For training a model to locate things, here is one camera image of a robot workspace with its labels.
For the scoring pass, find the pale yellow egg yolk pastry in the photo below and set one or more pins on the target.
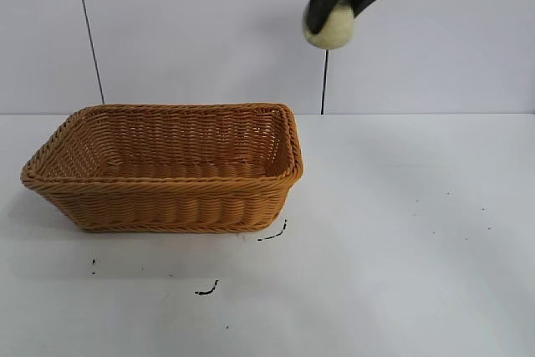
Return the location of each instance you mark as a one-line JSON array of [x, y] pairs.
[[336, 27]]

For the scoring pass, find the woven wicker basket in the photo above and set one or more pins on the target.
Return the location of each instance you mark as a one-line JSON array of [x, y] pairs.
[[167, 202]]

